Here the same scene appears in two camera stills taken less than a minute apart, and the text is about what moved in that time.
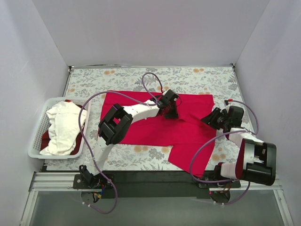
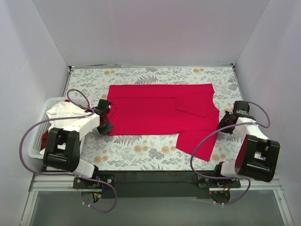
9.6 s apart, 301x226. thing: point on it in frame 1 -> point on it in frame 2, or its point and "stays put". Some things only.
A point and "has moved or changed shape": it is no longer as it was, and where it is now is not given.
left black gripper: x=171 y=111 -> x=106 y=127
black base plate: x=152 y=184 stays put
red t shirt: x=193 y=141 has moved or changed shape
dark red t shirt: x=44 y=141 stays put
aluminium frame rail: x=44 y=181 stays put
